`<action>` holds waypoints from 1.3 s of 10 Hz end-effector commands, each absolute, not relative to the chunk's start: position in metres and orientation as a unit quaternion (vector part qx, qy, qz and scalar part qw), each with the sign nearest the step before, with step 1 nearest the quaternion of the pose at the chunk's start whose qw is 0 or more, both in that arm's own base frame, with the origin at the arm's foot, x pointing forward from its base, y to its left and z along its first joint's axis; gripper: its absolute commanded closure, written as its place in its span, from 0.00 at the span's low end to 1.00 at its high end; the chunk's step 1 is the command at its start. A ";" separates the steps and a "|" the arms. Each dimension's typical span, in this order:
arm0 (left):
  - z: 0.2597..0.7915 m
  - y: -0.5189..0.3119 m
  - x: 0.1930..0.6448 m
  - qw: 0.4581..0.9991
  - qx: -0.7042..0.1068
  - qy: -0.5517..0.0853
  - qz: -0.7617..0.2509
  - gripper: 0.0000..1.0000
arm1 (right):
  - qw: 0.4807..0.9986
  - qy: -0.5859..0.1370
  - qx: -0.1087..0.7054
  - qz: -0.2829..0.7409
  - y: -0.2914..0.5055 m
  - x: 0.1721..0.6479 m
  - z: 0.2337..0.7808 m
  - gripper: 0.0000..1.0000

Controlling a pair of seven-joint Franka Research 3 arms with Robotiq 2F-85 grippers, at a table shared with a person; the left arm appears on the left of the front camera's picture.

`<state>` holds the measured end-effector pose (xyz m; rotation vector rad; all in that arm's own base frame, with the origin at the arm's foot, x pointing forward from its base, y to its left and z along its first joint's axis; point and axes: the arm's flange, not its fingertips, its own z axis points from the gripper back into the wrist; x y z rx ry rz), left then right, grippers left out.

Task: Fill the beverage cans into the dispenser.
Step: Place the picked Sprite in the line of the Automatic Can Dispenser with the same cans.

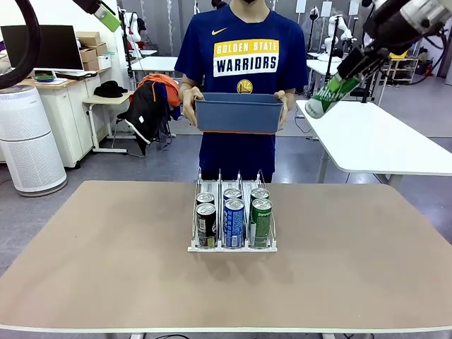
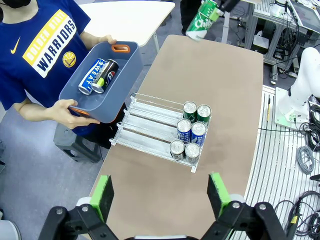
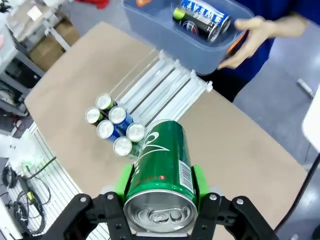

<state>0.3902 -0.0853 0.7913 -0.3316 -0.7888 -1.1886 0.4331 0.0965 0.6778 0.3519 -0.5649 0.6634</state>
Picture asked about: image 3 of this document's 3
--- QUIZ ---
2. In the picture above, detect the white can dispenser rack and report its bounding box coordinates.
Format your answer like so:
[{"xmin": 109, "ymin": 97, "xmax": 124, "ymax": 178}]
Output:
[{"xmin": 84, "ymin": 48, "xmax": 214, "ymax": 163}]

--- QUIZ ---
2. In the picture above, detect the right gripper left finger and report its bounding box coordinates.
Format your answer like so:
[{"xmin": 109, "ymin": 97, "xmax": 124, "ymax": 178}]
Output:
[{"xmin": 48, "ymin": 164, "xmax": 137, "ymax": 240}]

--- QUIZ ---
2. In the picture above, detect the grooved aluminium base plate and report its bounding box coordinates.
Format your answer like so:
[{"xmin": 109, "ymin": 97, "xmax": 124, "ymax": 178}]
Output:
[{"xmin": 7, "ymin": 122, "xmax": 113, "ymax": 240}]

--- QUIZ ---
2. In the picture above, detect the large white table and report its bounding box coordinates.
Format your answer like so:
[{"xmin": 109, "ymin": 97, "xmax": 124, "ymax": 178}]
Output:
[{"xmin": 301, "ymin": 82, "xmax": 320, "ymax": 148}]

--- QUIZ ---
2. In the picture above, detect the person's left forearm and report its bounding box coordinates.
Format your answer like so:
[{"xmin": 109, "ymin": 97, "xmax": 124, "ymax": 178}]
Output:
[{"xmin": 273, "ymin": 13, "xmax": 310, "ymax": 39}]

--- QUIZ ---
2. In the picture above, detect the blue plastic bin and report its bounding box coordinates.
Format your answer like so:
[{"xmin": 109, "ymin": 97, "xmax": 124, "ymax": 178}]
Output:
[{"xmin": 121, "ymin": 0, "xmax": 256, "ymax": 77}]

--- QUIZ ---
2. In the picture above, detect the person in blue t-shirt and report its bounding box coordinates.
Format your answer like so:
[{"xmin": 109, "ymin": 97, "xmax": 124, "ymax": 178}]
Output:
[{"xmin": 216, "ymin": 0, "xmax": 320, "ymax": 104}]

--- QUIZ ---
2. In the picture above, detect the brown cardboard box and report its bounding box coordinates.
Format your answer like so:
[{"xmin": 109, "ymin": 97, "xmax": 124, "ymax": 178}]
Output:
[
  {"xmin": 27, "ymin": 37, "xmax": 66, "ymax": 73},
  {"xmin": 53, "ymin": 14, "xmax": 81, "ymax": 48}
]

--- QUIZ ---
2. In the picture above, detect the blue beverage can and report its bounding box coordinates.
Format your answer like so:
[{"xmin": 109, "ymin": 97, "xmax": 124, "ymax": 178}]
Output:
[
  {"xmin": 107, "ymin": 105, "xmax": 134, "ymax": 127},
  {"xmin": 179, "ymin": 0, "xmax": 232, "ymax": 33},
  {"xmin": 96, "ymin": 119, "xmax": 121, "ymax": 141}
]

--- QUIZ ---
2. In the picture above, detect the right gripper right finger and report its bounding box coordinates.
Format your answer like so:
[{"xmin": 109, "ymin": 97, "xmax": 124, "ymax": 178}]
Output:
[{"xmin": 189, "ymin": 164, "xmax": 281, "ymax": 240}]

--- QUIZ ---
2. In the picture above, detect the green beverage can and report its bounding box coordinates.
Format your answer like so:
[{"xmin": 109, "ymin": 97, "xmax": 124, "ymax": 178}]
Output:
[
  {"xmin": 112, "ymin": 136, "xmax": 138, "ymax": 162},
  {"xmin": 122, "ymin": 119, "xmax": 201, "ymax": 235},
  {"xmin": 125, "ymin": 122, "xmax": 147, "ymax": 143}
]

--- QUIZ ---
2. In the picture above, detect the grey metal rack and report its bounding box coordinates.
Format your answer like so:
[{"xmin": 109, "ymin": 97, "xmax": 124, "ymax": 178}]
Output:
[{"xmin": 0, "ymin": 24, "xmax": 46, "ymax": 117}]

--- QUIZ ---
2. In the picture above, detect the black coiled cable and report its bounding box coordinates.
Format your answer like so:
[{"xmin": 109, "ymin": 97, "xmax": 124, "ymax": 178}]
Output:
[{"xmin": 0, "ymin": 163, "xmax": 52, "ymax": 236}]

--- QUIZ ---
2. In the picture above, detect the person's left hand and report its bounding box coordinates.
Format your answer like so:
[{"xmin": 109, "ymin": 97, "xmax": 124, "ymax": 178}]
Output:
[{"xmin": 216, "ymin": 15, "xmax": 278, "ymax": 71}]

